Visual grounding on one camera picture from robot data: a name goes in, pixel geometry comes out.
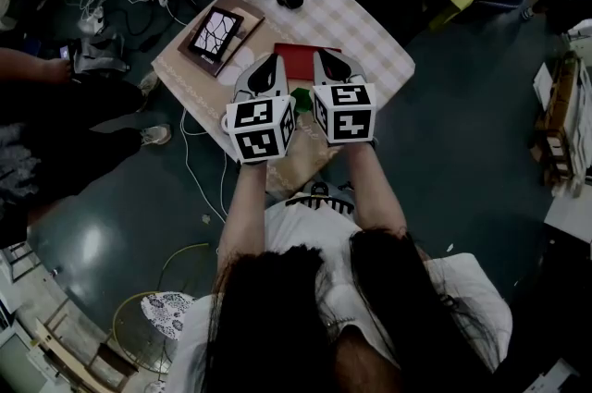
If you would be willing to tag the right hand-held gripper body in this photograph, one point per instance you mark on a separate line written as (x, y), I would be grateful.
(347, 114)

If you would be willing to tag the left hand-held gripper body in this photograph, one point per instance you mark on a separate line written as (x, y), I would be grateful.
(259, 130)

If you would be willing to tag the green cup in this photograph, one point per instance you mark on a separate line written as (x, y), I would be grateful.
(301, 101)

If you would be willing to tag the red tray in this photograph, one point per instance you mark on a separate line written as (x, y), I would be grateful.
(298, 60)

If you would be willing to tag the person's right forearm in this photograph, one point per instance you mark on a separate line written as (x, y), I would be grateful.
(374, 187)

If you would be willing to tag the person's left forearm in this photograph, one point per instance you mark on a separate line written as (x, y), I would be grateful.
(242, 215)

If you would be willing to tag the table with checked tablecloth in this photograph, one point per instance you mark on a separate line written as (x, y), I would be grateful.
(351, 26)

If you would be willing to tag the black hair claw clip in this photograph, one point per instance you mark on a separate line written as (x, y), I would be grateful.
(319, 200)

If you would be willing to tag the crumpled paper scrap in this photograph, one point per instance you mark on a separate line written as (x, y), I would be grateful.
(205, 219)

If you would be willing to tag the black tablet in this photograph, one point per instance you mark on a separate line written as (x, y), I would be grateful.
(215, 33)

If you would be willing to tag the brown book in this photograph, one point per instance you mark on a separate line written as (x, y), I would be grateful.
(250, 23)

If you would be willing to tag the person's white shirt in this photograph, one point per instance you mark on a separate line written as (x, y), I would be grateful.
(305, 229)

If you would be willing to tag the light grey bag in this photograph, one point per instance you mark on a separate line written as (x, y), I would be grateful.
(99, 56)

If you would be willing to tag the floral seat cushion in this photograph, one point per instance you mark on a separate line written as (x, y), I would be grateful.
(166, 312)

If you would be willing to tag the cardboard and white sheet stack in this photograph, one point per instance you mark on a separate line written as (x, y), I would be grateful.
(555, 123)

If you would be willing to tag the white table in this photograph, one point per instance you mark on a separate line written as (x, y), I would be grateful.
(569, 215)

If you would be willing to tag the wooden frame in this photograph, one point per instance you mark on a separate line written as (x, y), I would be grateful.
(69, 354)

